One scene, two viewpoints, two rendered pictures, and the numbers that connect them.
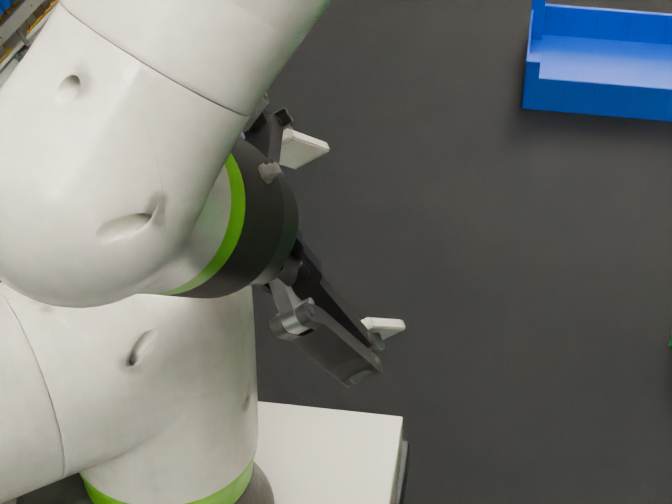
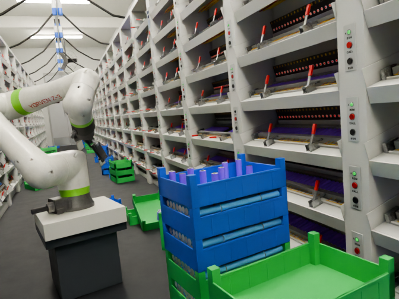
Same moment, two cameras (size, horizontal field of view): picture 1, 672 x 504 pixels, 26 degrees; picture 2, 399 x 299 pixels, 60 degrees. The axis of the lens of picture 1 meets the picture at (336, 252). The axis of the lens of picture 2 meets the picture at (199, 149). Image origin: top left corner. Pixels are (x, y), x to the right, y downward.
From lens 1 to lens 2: 113 cm
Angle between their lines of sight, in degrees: 49
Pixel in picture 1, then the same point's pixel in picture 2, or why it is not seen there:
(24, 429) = (63, 163)
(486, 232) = not seen: hidden behind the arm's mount
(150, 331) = (75, 153)
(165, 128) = (89, 90)
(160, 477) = (79, 181)
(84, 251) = (85, 101)
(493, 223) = not seen: hidden behind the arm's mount
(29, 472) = (65, 171)
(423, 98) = not seen: hidden behind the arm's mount
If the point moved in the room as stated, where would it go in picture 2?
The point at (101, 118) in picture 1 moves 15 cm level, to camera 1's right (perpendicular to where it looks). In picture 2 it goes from (83, 89) to (119, 88)
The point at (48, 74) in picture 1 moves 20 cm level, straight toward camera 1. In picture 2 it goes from (75, 87) to (108, 80)
